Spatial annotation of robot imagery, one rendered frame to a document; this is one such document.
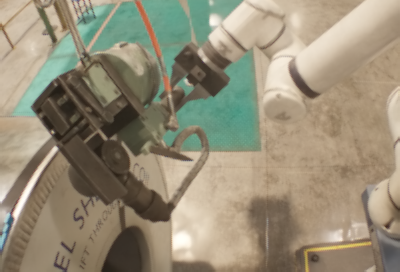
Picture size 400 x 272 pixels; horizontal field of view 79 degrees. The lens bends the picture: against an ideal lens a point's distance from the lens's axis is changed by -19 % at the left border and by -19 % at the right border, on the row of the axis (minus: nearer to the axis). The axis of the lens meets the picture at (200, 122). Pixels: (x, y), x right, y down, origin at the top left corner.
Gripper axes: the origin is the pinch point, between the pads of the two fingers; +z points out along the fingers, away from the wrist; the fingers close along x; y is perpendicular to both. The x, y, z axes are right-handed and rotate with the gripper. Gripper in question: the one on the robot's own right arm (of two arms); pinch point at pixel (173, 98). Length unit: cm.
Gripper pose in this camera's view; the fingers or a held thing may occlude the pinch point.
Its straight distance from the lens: 73.5
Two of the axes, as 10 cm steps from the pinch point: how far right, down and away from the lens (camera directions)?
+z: -6.7, 6.1, 4.2
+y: -2.1, 3.9, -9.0
